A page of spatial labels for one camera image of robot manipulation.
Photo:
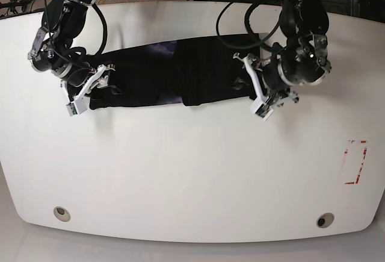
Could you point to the silver black gripper image-left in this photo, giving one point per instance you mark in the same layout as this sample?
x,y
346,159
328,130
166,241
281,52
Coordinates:
x,y
67,64

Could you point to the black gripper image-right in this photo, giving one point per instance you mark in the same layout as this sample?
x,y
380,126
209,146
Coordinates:
x,y
303,61

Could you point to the black printed T-shirt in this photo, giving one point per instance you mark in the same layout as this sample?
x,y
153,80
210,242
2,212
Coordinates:
x,y
189,71

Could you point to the black tripod stand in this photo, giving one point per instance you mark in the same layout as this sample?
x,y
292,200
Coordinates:
x,y
15,7

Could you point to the red tape rectangle marking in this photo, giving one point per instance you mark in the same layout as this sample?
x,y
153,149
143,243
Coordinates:
x,y
353,161

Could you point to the black looped cable image-right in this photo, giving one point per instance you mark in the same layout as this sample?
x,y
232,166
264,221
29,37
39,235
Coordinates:
x,y
257,41

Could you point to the left table cable grommet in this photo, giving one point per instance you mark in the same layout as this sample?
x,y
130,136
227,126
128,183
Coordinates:
x,y
62,214

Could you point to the table cable grommet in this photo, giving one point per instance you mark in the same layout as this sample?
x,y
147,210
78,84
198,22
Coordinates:
x,y
62,214
325,220

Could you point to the right table cable grommet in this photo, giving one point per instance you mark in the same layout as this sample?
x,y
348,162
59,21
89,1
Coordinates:
x,y
325,220

